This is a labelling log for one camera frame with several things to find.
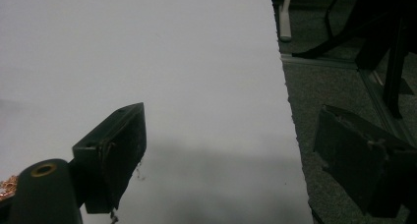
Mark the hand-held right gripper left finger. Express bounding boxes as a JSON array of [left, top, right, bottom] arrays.
[[72, 101, 148, 215]]

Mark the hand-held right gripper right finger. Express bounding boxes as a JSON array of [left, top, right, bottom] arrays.
[[313, 104, 417, 218]]

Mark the rose gold chain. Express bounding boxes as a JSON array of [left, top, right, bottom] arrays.
[[0, 174, 20, 201]]

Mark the black metal stand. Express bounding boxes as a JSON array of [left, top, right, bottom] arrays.
[[291, 0, 417, 120]]

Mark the white table sheet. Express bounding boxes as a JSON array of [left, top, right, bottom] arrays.
[[0, 0, 315, 224]]

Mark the white metal stand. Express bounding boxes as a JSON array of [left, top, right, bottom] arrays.
[[277, 0, 295, 43]]

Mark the metal floor rail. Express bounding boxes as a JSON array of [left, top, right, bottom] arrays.
[[356, 66, 417, 148], [280, 52, 359, 71]]

